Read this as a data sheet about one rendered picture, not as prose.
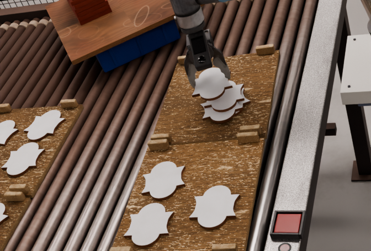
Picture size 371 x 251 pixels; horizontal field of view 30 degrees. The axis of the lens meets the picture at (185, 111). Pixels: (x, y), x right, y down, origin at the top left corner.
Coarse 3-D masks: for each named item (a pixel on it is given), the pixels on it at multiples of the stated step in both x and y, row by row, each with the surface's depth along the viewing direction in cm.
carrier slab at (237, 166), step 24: (192, 144) 198; (216, 144) 194; (240, 144) 191; (264, 144) 191; (144, 168) 195; (192, 168) 189; (216, 168) 187; (240, 168) 184; (192, 192) 182; (240, 192) 177; (240, 216) 170; (120, 240) 176; (168, 240) 171; (192, 240) 169; (216, 240) 167; (240, 240) 165
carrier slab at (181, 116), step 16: (240, 64) 222; (256, 64) 219; (272, 64) 216; (176, 80) 225; (240, 80) 215; (256, 80) 212; (272, 80) 210; (176, 96) 218; (256, 96) 206; (272, 96) 205; (176, 112) 212; (192, 112) 209; (256, 112) 200; (160, 128) 208; (176, 128) 205; (192, 128) 203; (208, 128) 201; (224, 128) 199; (176, 144) 200
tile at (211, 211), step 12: (216, 192) 178; (228, 192) 177; (204, 204) 176; (216, 204) 175; (228, 204) 173; (192, 216) 174; (204, 216) 173; (216, 216) 171; (228, 216) 171; (204, 228) 171
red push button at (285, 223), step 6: (282, 216) 167; (288, 216) 167; (294, 216) 166; (300, 216) 166; (276, 222) 167; (282, 222) 166; (288, 222) 165; (294, 222) 165; (300, 222) 165; (276, 228) 165; (282, 228) 164; (288, 228) 164; (294, 228) 163
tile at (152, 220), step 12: (156, 204) 181; (132, 216) 180; (144, 216) 179; (156, 216) 178; (168, 216) 176; (132, 228) 177; (144, 228) 175; (156, 228) 174; (132, 240) 173; (144, 240) 172; (156, 240) 172
